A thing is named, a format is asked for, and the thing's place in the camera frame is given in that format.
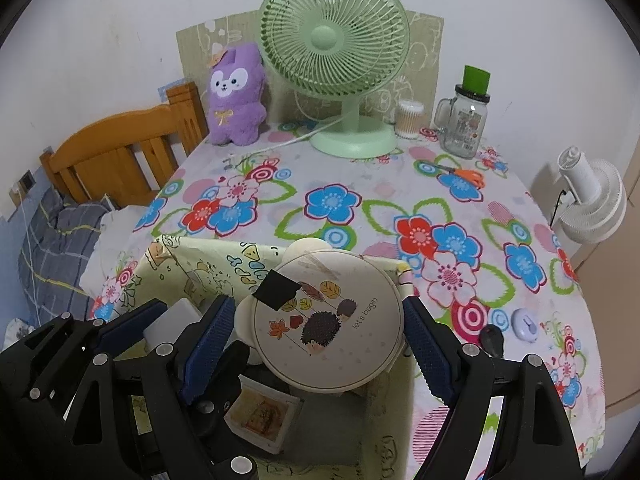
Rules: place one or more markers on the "white flat box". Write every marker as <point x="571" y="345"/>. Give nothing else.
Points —
<point x="170" y="321"/>

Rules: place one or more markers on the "glass jar with green lid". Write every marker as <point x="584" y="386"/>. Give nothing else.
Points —
<point x="462" y="127"/>

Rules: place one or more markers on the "floral tablecloth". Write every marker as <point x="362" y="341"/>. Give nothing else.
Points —
<point x="370" y="190"/>

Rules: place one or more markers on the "green desk fan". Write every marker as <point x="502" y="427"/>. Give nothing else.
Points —
<point x="330" y="40"/>

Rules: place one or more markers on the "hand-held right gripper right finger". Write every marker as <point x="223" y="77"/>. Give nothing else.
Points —
<point x="430" y="355"/>

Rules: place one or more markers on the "lavender round timer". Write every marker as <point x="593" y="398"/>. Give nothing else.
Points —
<point x="525" y="324"/>

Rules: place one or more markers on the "clear cotton swab container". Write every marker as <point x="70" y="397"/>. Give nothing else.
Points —
<point x="409" y="120"/>

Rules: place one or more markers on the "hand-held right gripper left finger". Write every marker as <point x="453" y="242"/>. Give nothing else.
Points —
<point x="207" y="350"/>

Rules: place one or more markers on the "purple plush toy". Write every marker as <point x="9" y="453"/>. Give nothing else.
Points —
<point x="235" y="105"/>

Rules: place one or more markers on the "white cloth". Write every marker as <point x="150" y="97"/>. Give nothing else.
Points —
<point x="112" y="240"/>

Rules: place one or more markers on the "blue paper sheet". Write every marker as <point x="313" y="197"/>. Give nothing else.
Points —
<point x="167" y="89"/>

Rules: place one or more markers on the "small black oval object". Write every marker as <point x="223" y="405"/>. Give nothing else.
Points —
<point x="492" y="341"/>

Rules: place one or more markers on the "beige wooden cabinet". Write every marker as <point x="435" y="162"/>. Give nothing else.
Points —
<point x="620" y="310"/>

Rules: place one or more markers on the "yellow printed storage box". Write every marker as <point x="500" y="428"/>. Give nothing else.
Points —
<point x="210" y="265"/>

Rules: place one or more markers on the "cream round hedgehog case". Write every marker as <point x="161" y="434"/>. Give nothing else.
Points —
<point x="340" y="310"/>

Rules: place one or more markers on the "white standing fan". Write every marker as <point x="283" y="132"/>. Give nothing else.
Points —
<point x="595" y="205"/>

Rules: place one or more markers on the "wooden bed headboard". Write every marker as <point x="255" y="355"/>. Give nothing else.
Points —
<point x="110" y="140"/>

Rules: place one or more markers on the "white box with orange picture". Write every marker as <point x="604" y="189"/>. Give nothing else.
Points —
<point x="260" y="415"/>

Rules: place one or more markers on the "wall socket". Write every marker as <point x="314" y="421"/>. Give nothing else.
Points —
<point x="25" y="180"/>

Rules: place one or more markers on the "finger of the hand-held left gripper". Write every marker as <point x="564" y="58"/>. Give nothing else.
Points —
<point x="225" y="385"/>
<point x="132" y="317"/>

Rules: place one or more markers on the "grey plaid blanket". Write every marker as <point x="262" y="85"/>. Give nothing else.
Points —
<point x="55" y="250"/>

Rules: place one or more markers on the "beige printed wall sheet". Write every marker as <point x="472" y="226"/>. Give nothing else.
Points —
<point x="425" y="50"/>

